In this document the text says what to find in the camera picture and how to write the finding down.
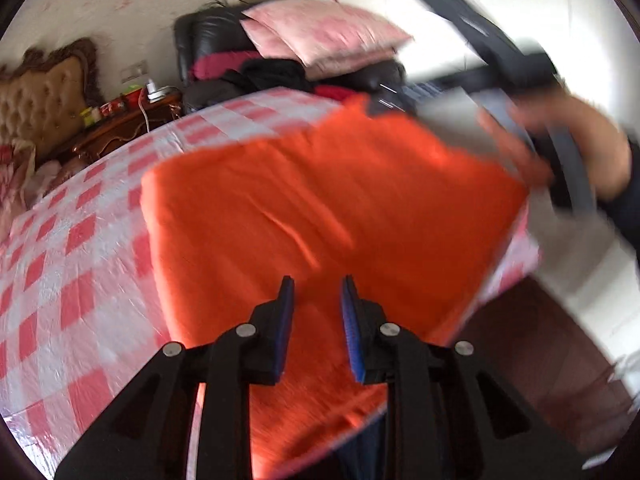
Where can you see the orange fleece pant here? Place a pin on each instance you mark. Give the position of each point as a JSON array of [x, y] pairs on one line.
[[418, 224]]

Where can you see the floral pillows at headboard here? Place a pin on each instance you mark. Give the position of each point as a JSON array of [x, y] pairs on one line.
[[22, 184]]

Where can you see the magenta garment on chair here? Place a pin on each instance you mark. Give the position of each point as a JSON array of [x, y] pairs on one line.
[[214, 65]]

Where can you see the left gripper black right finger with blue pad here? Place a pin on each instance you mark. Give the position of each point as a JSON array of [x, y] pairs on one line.
[[369, 355]]

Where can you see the pink white checkered cloth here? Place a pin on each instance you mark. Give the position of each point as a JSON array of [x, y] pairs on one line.
[[80, 315]]

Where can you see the person's right hand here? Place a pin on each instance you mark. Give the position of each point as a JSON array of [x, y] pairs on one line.
[[559, 142]]

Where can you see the dark wooden nightstand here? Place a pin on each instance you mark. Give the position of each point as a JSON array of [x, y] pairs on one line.
[[100, 140]]

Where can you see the black leather armchair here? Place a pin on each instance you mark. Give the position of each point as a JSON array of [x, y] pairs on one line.
[[212, 43]]

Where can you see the pink pillow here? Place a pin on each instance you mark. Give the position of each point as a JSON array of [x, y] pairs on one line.
[[328, 38]]

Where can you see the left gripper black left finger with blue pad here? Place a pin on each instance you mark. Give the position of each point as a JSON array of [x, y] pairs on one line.
[[264, 359]]

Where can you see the tufted tan headboard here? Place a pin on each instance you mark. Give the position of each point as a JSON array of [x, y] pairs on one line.
[[43, 98]]

